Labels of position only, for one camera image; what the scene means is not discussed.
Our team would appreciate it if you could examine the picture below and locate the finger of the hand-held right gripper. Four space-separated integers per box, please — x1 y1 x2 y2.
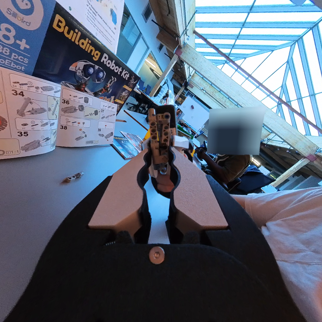
173 135 195 154

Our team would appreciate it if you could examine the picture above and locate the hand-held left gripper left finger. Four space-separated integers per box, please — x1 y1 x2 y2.
88 148 152 242

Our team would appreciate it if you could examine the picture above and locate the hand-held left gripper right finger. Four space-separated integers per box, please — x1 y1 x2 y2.
165 147 229 243

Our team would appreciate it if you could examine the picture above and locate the grey toy brick assembly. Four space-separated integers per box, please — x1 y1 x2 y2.
147 108 172 178

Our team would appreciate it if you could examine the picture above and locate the small grey brick connector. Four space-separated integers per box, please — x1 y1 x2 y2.
62 172 84 183

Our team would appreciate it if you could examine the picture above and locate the grey desk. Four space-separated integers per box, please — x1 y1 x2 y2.
0 108 176 320

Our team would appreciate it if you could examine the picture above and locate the person's right hand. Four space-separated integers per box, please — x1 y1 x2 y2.
156 180 175 193

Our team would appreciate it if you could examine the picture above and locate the white whiteboard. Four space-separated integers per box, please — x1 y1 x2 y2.
179 96 210 131

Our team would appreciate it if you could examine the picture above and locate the colourful printed leaflet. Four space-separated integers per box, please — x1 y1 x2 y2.
112 131 144 160

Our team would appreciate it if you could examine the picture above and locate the person's white shirt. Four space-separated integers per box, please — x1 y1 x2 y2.
231 187 322 322

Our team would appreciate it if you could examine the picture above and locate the white printed paper sheet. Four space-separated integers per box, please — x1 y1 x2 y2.
56 0 125 54

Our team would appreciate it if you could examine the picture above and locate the open instruction booklet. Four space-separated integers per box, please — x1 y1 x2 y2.
0 67 117 160

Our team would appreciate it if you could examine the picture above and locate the blue robot kit box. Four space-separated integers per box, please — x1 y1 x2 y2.
0 0 141 116

